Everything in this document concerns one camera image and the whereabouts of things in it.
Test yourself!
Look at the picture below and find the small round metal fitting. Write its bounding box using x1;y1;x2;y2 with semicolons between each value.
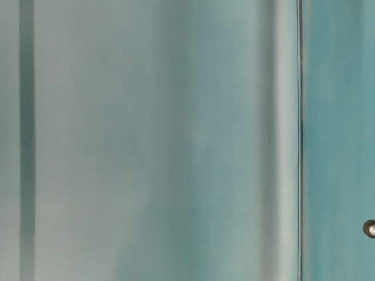
363;220;375;239

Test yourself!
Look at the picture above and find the thin dark vertical cable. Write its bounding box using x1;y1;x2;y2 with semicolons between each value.
296;0;304;281

